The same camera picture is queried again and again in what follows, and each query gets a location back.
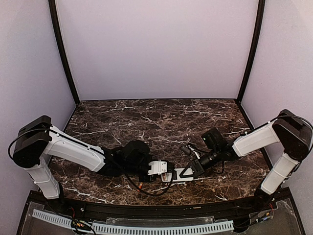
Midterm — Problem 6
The black corner frame post left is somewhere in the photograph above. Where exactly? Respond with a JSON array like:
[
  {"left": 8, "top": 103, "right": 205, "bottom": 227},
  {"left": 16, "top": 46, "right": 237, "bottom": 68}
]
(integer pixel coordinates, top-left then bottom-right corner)
[{"left": 48, "top": 0, "right": 80, "bottom": 106}]

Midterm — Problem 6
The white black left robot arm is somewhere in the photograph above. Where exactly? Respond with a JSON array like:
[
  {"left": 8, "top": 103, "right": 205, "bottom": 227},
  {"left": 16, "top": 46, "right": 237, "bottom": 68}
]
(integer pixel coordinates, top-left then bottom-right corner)
[{"left": 8, "top": 116, "right": 157, "bottom": 200}]

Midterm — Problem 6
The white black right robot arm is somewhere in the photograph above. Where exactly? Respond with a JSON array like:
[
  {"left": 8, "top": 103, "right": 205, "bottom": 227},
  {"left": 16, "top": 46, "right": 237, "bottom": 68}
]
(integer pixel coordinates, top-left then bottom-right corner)
[{"left": 179, "top": 109, "right": 313, "bottom": 195}]

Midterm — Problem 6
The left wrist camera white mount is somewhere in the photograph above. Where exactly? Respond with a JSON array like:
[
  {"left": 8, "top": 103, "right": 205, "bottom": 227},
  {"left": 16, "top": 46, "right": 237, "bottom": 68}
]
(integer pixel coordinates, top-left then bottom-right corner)
[{"left": 147, "top": 160, "right": 175, "bottom": 175}]

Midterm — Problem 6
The black corner frame post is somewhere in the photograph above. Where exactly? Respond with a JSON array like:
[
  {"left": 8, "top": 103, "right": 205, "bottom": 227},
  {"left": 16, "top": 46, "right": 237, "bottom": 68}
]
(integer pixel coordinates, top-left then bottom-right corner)
[
  {"left": 237, "top": 0, "right": 266, "bottom": 103},
  {"left": 48, "top": 0, "right": 80, "bottom": 106}
]

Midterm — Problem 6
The black front rail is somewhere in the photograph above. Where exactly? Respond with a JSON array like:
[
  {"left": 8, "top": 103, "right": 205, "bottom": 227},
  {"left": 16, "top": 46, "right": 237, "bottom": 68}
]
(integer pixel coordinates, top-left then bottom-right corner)
[{"left": 29, "top": 190, "right": 291, "bottom": 222}]

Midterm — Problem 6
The white remote control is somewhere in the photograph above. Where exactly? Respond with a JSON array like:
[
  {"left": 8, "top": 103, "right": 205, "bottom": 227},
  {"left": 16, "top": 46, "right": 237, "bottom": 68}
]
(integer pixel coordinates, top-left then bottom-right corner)
[{"left": 161, "top": 168, "right": 194, "bottom": 182}]

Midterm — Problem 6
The white slotted cable duct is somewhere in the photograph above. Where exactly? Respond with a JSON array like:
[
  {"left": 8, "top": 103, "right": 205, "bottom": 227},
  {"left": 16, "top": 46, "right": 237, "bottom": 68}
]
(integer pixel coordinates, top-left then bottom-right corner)
[{"left": 32, "top": 209, "right": 234, "bottom": 235}]

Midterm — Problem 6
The black corner frame post right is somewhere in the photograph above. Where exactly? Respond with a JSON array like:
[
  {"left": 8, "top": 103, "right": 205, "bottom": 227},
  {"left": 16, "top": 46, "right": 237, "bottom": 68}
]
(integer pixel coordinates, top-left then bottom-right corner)
[{"left": 237, "top": 0, "right": 266, "bottom": 103}]

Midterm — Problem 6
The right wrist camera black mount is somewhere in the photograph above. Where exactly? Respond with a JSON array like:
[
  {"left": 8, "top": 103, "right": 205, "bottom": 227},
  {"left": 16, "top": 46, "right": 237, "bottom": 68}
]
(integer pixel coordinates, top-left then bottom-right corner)
[{"left": 179, "top": 145, "right": 201, "bottom": 159}]

